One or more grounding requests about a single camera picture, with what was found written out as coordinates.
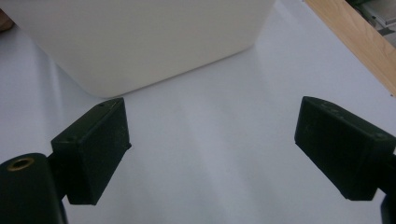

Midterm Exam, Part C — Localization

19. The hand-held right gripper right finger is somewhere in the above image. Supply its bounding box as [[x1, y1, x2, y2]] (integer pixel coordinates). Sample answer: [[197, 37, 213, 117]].
[[293, 95, 396, 202]]

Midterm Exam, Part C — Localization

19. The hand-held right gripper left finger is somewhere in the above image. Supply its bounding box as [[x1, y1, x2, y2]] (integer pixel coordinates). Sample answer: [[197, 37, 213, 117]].
[[50, 97, 133, 206]]

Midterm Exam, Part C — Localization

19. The white plastic container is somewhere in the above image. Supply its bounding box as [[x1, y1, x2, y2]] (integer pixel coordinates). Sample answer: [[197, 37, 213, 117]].
[[0, 0, 276, 99]]

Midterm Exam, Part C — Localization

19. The grey metal frame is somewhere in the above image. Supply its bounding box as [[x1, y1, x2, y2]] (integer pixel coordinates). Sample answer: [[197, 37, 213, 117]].
[[346, 0, 396, 49]]

